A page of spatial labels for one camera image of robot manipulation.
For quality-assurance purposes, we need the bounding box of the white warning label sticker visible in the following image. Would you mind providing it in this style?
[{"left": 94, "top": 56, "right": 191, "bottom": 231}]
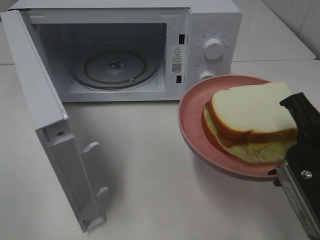
[{"left": 169, "top": 44, "right": 186, "bottom": 74}]

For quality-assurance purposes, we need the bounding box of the white microwave oven body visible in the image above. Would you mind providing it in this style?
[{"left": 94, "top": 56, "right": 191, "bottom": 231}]
[{"left": 5, "top": 0, "right": 242, "bottom": 102}]

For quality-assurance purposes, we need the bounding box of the pink round plate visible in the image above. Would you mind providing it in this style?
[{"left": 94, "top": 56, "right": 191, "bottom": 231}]
[{"left": 177, "top": 74, "right": 279, "bottom": 182}]

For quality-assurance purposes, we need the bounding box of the white timer knob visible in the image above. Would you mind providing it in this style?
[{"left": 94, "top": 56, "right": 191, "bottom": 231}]
[{"left": 198, "top": 70, "right": 216, "bottom": 81}]

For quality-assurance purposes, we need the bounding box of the toast sandwich with filling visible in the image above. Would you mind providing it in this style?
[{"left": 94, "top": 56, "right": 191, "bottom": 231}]
[{"left": 201, "top": 81, "right": 298, "bottom": 164}]

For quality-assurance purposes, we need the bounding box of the white upper power knob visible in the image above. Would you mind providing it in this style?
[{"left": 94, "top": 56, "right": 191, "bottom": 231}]
[{"left": 203, "top": 37, "right": 224, "bottom": 60}]

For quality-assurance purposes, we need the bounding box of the glass microwave turntable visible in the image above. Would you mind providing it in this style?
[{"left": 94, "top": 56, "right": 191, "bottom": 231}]
[{"left": 70, "top": 49, "right": 160, "bottom": 90}]

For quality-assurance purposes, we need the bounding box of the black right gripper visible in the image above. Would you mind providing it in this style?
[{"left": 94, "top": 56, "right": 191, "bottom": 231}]
[{"left": 273, "top": 92, "right": 320, "bottom": 187}]

